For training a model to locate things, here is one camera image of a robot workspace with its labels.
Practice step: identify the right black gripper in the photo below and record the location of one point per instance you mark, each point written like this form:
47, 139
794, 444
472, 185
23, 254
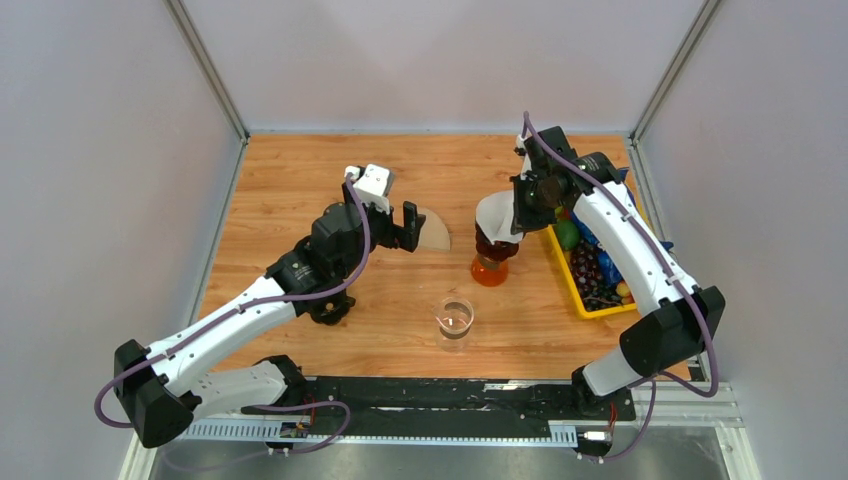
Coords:
524, 220

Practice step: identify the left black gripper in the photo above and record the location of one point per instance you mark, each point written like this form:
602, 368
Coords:
405, 236

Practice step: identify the white paper coffee filter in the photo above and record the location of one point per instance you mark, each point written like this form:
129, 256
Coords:
494, 216

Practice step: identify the brown plastic coffee dripper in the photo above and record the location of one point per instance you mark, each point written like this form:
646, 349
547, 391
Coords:
495, 251

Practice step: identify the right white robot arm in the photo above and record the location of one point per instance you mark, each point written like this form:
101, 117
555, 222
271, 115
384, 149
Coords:
678, 317

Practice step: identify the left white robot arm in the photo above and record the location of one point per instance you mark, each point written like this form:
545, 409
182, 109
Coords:
166, 386

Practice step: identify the brown paper coffee filter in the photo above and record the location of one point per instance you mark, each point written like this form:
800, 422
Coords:
434, 234

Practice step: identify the olive plastic coffee dripper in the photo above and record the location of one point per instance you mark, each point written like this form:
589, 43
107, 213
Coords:
331, 310

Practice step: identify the green lime lower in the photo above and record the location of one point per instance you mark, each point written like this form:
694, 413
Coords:
567, 234

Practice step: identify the orange glass carafe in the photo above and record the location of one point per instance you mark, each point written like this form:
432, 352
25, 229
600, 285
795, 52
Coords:
489, 273

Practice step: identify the blue chips bag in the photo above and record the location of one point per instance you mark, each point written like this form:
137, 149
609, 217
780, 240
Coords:
610, 272

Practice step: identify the clear glass beaker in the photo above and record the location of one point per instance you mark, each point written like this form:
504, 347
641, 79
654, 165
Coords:
454, 318

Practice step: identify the dark grape bunch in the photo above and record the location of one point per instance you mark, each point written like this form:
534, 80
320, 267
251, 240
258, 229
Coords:
587, 276

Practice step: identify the red apples cluster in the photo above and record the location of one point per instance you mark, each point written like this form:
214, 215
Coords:
624, 292

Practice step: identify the yellow plastic tray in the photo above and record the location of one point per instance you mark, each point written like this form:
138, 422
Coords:
560, 261

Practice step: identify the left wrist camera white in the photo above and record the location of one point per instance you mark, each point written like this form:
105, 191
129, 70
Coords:
372, 184

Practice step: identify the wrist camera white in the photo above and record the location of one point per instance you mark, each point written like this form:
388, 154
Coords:
521, 151
372, 184

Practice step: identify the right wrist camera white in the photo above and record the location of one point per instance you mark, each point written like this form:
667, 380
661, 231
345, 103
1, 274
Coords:
521, 151

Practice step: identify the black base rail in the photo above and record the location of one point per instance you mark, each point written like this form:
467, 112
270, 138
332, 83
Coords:
450, 407

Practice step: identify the aluminium frame post right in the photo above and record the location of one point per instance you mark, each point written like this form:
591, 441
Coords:
694, 34

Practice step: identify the aluminium frame post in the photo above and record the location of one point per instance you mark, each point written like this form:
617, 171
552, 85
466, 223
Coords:
197, 47
694, 34

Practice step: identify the aluminium frame post left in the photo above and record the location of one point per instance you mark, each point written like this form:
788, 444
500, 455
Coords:
197, 47

